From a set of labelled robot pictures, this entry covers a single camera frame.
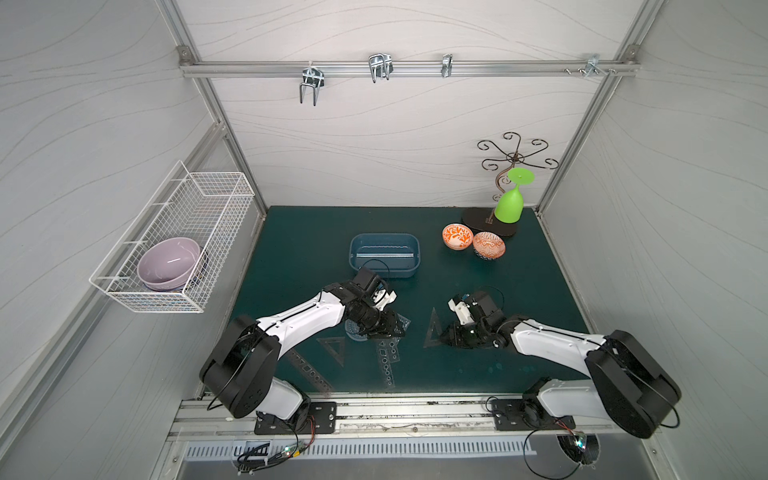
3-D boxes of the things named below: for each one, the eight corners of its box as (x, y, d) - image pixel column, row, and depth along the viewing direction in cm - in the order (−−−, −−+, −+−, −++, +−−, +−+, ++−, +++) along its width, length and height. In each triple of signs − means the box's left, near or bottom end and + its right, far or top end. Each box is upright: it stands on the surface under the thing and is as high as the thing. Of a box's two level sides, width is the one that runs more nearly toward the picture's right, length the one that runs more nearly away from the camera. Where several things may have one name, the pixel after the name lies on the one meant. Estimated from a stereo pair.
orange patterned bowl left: (442, 251, 110) (444, 242, 106) (440, 233, 116) (442, 223, 112) (471, 251, 110) (474, 242, 106) (467, 233, 116) (470, 223, 112)
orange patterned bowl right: (475, 262, 105) (477, 256, 102) (469, 237, 113) (471, 231, 110) (505, 262, 105) (508, 256, 102) (498, 237, 113) (500, 231, 110)
